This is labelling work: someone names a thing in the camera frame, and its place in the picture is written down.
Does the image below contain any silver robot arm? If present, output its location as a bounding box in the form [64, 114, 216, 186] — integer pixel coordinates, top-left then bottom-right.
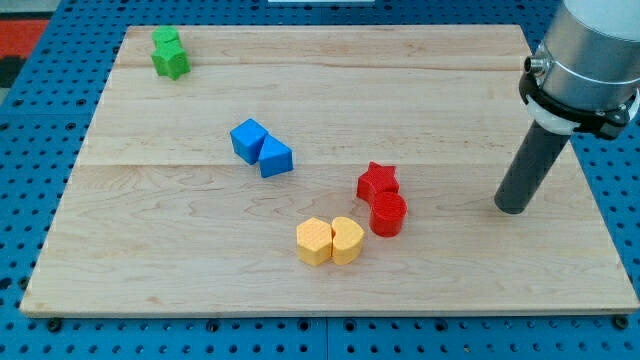
[520, 0, 639, 140]

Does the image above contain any yellow hexagon block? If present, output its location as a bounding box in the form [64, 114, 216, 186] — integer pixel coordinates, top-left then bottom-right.
[296, 218, 333, 266]

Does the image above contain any yellow heart block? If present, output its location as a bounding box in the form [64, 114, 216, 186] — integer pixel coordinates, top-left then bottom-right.
[331, 217, 365, 265]

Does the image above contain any blue triangle block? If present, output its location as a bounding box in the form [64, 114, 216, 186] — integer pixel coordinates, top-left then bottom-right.
[258, 135, 294, 178]

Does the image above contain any red star block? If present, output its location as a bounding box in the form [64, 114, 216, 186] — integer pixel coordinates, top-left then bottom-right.
[356, 161, 400, 204]

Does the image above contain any red cylinder block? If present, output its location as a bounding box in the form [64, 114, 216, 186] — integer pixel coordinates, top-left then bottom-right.
[370, 192, 407, 237]

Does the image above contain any blue cube block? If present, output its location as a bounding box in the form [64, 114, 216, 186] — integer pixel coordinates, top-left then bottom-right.
[230, 118, 269, 165]

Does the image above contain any wooden board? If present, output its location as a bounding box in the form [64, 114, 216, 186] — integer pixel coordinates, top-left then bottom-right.
[21, 25, 639, 318]

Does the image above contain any green star block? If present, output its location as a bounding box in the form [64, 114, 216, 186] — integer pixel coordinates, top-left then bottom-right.
[151, 42, 191, 80]

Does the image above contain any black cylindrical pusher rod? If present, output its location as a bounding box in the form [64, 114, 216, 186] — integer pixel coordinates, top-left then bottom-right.
[494, 121, 570, 214]

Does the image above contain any green cylinder block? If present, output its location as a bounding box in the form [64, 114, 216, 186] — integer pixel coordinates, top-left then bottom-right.
[151, 25, 181, 48]

